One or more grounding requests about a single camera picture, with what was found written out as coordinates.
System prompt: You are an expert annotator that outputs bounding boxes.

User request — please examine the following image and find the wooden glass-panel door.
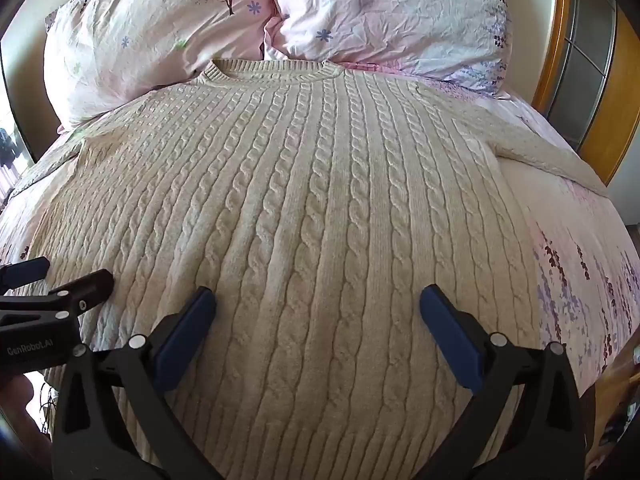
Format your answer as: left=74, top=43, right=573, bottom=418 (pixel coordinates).
left=547, top=0, right=640, bottom=186

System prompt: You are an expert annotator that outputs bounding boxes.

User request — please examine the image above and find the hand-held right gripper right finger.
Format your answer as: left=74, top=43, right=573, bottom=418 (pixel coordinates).
left=419, top=284, right=587, bottom=480

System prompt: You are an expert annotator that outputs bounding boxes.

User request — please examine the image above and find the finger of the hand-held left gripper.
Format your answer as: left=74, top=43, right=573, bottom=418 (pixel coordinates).
left=0, top=256, right=52, bottom=291
left=0, top=268, right=116, bottom=321

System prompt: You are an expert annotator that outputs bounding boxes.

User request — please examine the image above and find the pink floral pillow with tree print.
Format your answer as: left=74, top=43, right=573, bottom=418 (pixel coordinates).
left=44, top=0, right=277, bottom=130

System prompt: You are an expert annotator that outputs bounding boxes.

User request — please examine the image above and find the pink floral bed sheet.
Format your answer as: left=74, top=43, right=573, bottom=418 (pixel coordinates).
left=0, top=60, right=640, bottom=466

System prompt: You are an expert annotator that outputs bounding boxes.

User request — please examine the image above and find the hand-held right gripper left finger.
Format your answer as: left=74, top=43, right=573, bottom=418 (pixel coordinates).
left=51, top=286, right=225, bottom=480

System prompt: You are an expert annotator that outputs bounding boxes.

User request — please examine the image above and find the cream cable-knit sweater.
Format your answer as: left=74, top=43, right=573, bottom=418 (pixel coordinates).
left=14, top=58, right=610, bottom=480

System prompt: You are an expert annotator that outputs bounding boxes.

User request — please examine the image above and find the wooden headboard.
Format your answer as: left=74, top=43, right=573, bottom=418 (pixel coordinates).
left=530, top=0, right=572, bottom=111

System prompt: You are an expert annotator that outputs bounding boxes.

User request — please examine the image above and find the person's left hand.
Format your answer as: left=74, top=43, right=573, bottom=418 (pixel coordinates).
left=0, top=372, right=53, bottom=448

